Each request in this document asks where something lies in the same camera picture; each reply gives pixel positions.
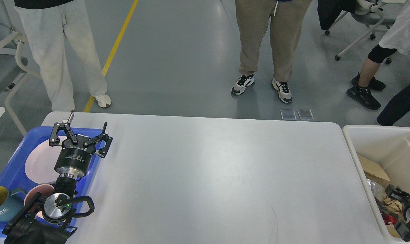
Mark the white office chair right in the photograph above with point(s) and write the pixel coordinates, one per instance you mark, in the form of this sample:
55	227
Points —
376	15

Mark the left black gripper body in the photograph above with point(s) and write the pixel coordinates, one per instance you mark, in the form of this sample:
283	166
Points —
73	161

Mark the teal mug yellow inside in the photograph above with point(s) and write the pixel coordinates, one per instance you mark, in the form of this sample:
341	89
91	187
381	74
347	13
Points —
10	203

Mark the brown paper ball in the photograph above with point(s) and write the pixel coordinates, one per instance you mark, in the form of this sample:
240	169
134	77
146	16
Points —
393	205

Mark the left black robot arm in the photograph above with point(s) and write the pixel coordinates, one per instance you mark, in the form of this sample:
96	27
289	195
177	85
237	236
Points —
46	219

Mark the crushed red can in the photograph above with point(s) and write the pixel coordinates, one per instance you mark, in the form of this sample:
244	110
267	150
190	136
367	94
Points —
388	219

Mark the person in black shorts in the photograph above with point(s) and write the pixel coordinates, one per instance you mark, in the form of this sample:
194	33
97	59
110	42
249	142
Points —
397	38

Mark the pink plate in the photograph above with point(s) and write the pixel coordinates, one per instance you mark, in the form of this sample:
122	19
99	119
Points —
39	166

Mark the person in white trousers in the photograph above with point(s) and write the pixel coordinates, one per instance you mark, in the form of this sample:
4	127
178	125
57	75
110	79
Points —
47	24

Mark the grey office chair left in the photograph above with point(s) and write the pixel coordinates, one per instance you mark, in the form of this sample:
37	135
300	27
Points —
13	67

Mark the brown paper bag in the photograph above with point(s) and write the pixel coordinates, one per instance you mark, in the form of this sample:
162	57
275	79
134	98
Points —
375	172

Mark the floor outlet plates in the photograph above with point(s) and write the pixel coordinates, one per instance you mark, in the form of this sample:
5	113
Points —
298	114

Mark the white plastic bin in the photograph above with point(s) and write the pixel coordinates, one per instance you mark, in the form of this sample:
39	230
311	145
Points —
388	146

